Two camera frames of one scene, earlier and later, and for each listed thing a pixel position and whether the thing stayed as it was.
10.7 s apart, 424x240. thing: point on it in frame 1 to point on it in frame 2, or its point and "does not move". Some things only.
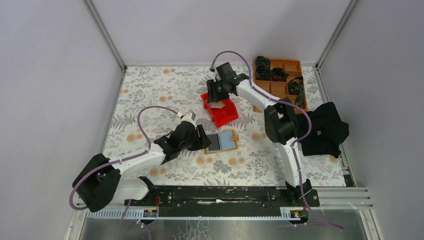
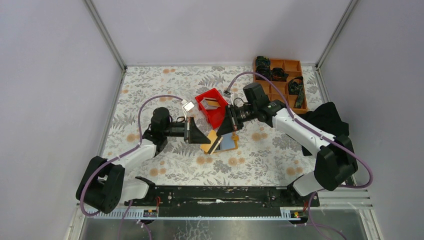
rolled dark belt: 279,75 does not move
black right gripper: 211,85 to 231,123
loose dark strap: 296,87 does not move
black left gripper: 201,142 to 192,134
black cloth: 327,132 does not move
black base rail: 226,201 does not move
